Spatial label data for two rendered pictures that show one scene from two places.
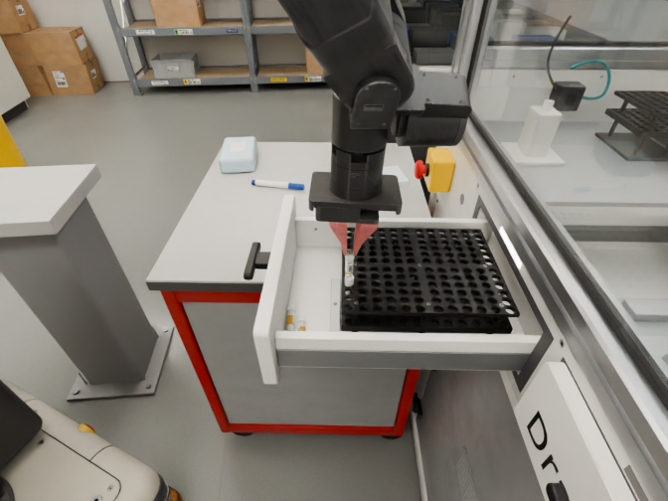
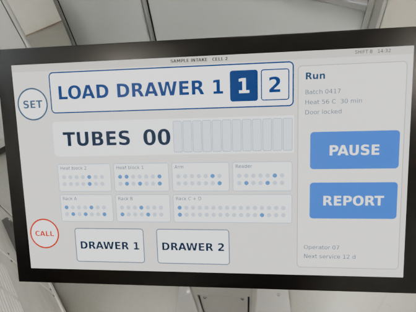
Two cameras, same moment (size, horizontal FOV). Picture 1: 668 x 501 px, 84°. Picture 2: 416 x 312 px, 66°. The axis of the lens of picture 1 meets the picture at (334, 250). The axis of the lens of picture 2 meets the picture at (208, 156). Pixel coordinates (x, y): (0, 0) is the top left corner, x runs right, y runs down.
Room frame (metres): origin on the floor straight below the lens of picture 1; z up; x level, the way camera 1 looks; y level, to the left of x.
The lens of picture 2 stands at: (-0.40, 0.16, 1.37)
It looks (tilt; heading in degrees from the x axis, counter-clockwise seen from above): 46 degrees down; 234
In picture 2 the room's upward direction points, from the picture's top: 7 degrees counter-clockwise
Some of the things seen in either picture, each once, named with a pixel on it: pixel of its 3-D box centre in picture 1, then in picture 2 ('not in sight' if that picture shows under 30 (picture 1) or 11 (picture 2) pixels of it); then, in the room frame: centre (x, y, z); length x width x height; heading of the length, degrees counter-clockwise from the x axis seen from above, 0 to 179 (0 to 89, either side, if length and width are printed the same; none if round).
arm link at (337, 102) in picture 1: (367, 118); not in sight; (0.37, -0.03, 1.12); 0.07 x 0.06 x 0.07; 95
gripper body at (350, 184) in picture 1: (356, 172); not in sight; (0.37, -0.02, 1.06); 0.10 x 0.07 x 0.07; 88
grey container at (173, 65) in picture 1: (176, 66); not in sight; (4.16, 1.62, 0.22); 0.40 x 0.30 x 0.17; 95
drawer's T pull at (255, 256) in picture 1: (260, 259); not in sight; (0.40, 0.10, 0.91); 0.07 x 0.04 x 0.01; 179
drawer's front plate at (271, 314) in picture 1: (281, 276); not in sight; (0.40, 0.08, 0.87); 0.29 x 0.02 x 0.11; 179
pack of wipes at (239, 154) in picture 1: (239, 154); not in sight; (0.99, 0.27, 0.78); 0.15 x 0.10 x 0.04; 6
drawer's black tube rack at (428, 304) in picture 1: (417, 280); not in sight; (0.39, -0.12, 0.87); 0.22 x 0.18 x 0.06; 89
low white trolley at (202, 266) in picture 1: (314, 297); not in sight; (0.81, 0.06, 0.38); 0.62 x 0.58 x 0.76; 179
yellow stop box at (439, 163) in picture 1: (436, 169); not in sight; (0.72, -0.22, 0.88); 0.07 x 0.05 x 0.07; 179
